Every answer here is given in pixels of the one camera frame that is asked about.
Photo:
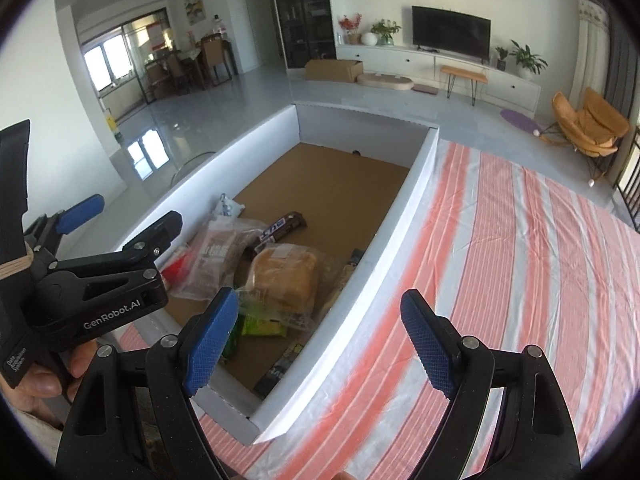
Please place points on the person's left hand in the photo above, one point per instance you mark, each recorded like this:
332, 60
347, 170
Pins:
40, 390

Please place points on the light green snack packet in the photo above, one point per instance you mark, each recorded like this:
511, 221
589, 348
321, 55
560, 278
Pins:
260, 325

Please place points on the black television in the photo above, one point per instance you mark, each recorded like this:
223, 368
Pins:
450, 32

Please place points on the dark wooden railing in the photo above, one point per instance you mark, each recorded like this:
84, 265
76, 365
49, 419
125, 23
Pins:
631, 180

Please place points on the green plant in glass vase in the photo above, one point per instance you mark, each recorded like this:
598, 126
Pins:
385, 32

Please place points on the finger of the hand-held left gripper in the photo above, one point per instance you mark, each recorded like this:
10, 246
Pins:
80, 212
155, 232

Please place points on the white television cabinet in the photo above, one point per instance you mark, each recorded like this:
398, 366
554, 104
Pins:
510, 87

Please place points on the green tube snack packet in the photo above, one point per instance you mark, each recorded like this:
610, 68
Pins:
231, 340

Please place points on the wooden dining chair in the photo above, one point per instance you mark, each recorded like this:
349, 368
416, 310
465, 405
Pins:
177, 72
214, 57
157, 80

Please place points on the person's right hand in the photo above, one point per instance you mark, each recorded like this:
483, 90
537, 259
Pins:
345, 475

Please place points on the striped orange grey tablecloth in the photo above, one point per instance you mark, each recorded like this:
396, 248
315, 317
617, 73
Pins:
500, 285

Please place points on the wooden bench with metal legs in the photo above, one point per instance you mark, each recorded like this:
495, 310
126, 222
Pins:
462, 74

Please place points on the dark glass display cabinet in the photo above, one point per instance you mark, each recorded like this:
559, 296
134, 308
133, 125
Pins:
302, 15

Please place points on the red flowers in vase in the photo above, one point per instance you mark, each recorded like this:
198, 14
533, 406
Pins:
350, 27

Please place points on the round white vase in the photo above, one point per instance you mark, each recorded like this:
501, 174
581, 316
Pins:
369, 39

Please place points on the wooden dining table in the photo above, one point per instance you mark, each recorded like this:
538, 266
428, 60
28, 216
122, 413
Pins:
192, 57

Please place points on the framed wall painting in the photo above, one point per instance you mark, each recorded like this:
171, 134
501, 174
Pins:
194, 4

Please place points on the purple floor mat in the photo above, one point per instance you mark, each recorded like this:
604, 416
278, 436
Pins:
517, 120

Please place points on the large potted green plant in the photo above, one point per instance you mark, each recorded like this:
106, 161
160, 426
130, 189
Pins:
527, 57

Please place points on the dark brown sausage stick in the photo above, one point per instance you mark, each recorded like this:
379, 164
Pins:
357, 257

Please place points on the small potted green plant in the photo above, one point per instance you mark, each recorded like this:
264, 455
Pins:
501, 59

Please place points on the orange lounge chair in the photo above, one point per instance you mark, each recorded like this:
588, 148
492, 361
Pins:
585, 127

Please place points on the brown cardboard box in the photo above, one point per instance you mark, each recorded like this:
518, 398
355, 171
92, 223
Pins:
332, 70

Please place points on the clear bag of brown biscuits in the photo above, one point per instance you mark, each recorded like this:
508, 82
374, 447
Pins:
215, 255

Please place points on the white cardboard box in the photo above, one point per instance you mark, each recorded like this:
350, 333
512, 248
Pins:
350, 175

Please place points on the grey curtain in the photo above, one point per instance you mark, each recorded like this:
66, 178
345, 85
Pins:
625, 75

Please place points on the long red snack packet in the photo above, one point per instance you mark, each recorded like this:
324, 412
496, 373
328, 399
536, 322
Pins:
175, 267

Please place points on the beige pet bed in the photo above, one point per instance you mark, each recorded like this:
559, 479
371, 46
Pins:
385, 81

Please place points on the glass balcony door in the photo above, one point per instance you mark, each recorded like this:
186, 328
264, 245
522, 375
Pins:
125, 55

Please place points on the white grey snack packet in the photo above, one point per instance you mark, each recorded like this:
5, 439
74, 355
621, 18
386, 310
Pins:
227, 207

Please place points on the covered standing air conditioner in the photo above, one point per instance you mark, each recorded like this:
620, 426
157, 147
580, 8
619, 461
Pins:
592, 50

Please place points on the black snack packet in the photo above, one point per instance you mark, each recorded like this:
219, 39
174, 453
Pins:
277, 370

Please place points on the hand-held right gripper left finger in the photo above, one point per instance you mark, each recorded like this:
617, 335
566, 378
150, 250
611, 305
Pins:
210, 345

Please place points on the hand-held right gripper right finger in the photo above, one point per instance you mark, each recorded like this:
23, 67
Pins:
430, 340

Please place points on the dark chocolate bar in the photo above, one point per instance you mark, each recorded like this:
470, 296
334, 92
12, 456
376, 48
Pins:
280, 225

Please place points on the clear bag of bread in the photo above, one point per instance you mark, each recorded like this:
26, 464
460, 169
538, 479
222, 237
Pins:
285, 272

